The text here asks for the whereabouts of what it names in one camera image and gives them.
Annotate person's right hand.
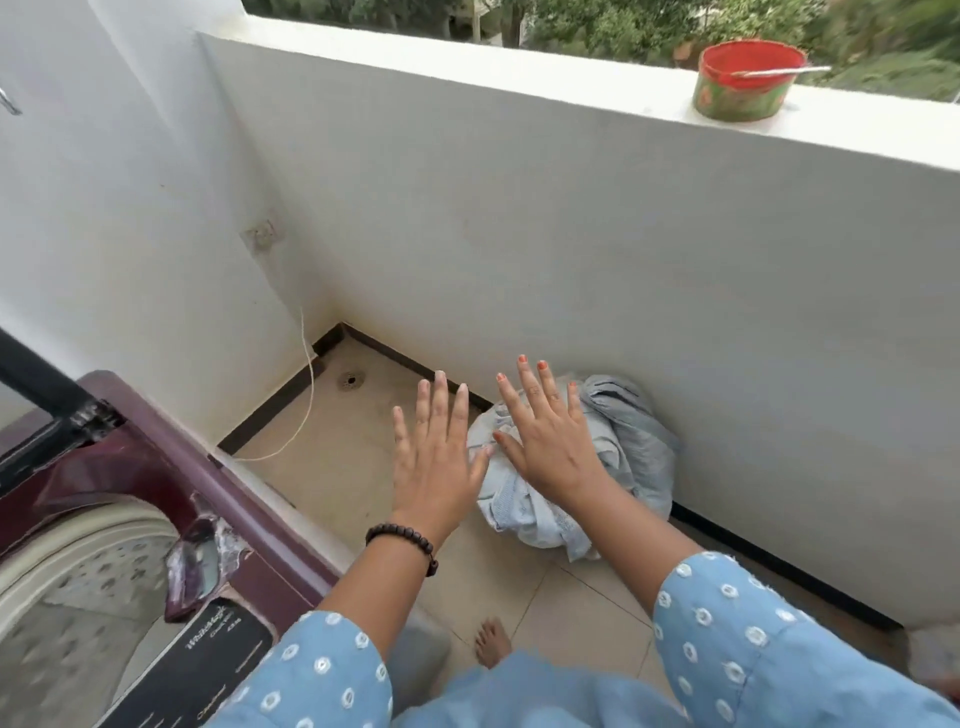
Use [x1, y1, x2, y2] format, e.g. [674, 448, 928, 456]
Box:
[492, 355, 613, 516]

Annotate person's left hand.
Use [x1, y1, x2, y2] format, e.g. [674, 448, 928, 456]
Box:
[390, 371, 495, 546]

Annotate person's right forearm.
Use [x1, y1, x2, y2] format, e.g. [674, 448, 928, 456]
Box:
[573, 476, 708, 618]

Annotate person's left forearm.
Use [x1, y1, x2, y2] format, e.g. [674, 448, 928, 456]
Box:
[318, 528, 438, 663]

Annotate light blue cloth pile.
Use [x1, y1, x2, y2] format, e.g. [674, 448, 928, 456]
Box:
[466, 373, 683, 564]

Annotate maroon washing machine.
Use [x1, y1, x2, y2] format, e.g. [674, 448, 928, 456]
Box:
[0, 369, 451, 728]

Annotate person's bare foot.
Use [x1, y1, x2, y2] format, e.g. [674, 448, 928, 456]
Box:
[474, 617, 514, 670]

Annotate torn clear plastic film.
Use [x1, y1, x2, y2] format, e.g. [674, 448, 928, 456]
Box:
[163, 491, 253, 624]

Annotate light blue dotted garment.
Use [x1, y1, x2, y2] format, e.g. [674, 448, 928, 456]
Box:
[206, 551, 960, 728]

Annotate red and green tub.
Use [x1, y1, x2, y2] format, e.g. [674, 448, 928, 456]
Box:
[691, 39, 809, 123]

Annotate black washing machine lid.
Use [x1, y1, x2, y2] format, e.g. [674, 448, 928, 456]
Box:
[0, 327, 126, 500]

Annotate green trees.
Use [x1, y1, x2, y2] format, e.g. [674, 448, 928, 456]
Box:
[241, 0, 960, 103]

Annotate white stick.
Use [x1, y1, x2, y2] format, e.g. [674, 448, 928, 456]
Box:
[730, 65, 833, 80]

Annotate white cable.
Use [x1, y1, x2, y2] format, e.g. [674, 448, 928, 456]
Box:
[232, 307, 318, 464]

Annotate black bead bracelet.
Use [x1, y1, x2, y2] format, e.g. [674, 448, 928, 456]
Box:
[364, 522, 441, 578]

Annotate white wall outlet cover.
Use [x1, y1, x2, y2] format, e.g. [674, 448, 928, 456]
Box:
[240, 217, 285, 257]

